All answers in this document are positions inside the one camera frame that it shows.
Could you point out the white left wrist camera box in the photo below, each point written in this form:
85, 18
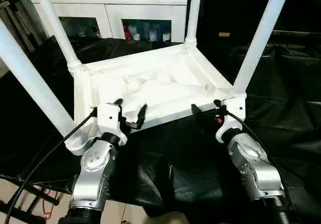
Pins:
109, 121

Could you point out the small tan label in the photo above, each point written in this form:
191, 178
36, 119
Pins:
224, 34

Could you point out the red bottle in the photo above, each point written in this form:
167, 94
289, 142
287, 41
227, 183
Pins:
128, 32

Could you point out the dark low shelf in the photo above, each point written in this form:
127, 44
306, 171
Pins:
296, 35

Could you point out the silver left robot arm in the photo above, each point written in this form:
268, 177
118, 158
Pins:
95, 174

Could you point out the white cabinet with glass doors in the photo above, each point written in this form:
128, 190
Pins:
100, 3

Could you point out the black work mat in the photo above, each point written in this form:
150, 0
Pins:
175, 169

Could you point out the black stand frame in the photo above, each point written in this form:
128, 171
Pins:
20, 204

